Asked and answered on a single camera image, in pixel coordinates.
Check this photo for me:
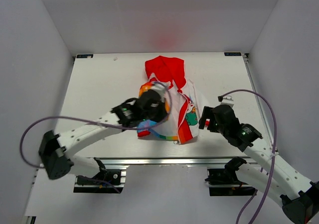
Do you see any right blue table label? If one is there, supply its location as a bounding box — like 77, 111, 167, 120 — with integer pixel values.
224, 52, 242, 57

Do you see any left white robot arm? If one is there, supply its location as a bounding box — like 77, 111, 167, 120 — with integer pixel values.
39, 86, 167, 184

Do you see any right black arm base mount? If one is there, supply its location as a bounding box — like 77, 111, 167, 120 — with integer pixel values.
205, 157, 256, 197

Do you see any red rainbow kids jacket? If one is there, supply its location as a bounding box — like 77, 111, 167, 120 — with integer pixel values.
137, 56, 209, 144

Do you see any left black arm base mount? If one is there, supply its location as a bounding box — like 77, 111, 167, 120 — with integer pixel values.
73, 158, 124, 194

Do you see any blue table label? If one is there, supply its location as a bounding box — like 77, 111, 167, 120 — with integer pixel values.
76, 54, 93, 59
224, 52, 242, 57

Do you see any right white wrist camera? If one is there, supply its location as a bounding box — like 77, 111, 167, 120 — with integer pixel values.
218, 95, 234, 108

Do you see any left blue table label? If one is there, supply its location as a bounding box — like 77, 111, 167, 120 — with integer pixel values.
76, 54, 93, 59

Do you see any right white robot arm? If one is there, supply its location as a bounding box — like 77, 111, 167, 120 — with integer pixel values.
199, 104, 319, 224

